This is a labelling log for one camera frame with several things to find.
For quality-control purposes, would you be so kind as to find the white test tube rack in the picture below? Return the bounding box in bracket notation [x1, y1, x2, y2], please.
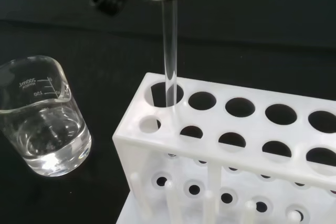
[112, 71, 336, 224]

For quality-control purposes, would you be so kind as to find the black bench cloth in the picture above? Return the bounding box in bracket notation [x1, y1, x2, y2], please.
[0, 0, 336, 224]

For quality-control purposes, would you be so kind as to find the glass beaker with water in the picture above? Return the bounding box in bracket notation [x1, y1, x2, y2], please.
[0, 55, 92, 178]

